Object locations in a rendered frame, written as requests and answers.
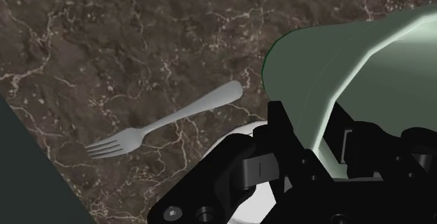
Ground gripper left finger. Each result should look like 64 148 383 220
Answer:
146 100 334 224

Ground pale green cup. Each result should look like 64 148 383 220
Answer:
261 5 437 169

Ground silver fork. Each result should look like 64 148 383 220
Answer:
84 80 244 160

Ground white plate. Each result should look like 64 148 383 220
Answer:
200 120 278 224

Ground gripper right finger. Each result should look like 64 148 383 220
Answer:
321 101 437 183

